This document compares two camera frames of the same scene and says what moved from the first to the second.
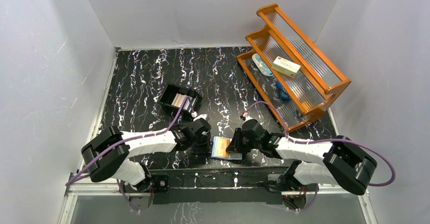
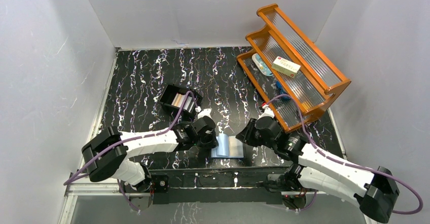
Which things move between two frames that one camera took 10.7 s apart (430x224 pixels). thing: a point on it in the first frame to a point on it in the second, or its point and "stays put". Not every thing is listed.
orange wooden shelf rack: x=298 y=82 stays put
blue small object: x=283 y=94 stays put
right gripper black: x=235 y=145 to x=247 y=133
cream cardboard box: x=285 y=66 stays put
